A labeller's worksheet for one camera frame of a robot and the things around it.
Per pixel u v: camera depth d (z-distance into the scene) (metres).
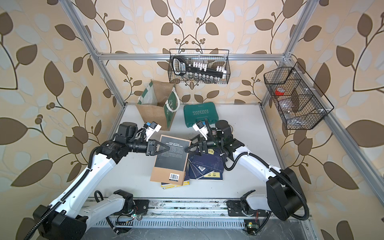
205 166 0.81
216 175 0.83
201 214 0.74
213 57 0.91
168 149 0.67
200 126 0.66
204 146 0.64
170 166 0.65
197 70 0.84
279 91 0.81
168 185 0.77
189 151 0.65
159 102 1.15
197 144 0.63
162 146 0.66
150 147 0.60
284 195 0.41
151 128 0.64
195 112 1.09
